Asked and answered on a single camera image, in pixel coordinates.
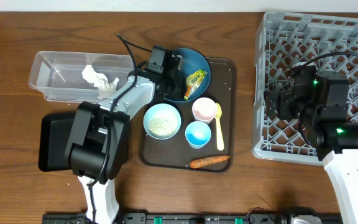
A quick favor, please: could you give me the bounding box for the orange carrot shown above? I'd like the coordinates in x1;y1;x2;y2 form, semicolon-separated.
190;155;230;169

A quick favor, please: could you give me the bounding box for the yellow plastic spoon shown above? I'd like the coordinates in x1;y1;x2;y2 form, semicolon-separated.
215;103;224;151

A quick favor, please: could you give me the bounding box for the light blue cup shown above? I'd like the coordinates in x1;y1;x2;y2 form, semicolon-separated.
185;121;212;149

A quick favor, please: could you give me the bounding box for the clear plastic bin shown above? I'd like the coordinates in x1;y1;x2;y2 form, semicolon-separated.
29;51;134;103

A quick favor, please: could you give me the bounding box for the light blue bowl with rice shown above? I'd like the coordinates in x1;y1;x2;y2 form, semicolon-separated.
143;103;181;140

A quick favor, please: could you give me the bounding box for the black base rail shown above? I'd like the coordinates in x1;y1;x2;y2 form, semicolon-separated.
41;212;343;224

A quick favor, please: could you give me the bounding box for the yellow green snack wrapper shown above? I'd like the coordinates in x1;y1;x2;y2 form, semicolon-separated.
184;69;208;100

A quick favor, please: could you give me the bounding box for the pink cup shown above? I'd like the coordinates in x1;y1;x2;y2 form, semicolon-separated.
191;97;217;124

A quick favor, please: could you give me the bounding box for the grey dishwasher rack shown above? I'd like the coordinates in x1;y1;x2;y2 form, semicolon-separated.
252;12;358;166

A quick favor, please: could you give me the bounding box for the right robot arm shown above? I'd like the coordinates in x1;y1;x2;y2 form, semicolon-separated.
264;65;358;223

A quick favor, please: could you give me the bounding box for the brown serving tray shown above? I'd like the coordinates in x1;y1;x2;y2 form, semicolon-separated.
138;56;237;173

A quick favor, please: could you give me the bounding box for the white tissue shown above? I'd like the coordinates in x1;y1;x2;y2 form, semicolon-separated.
81;65;119;100

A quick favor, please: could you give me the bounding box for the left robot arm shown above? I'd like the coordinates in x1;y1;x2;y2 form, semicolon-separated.
64;46;186;223

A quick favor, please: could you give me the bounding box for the black plastic bin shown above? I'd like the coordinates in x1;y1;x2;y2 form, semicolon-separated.
38;110;129;172

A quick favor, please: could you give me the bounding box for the dark blue plate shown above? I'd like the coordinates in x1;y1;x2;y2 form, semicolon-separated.
164;48;211;103

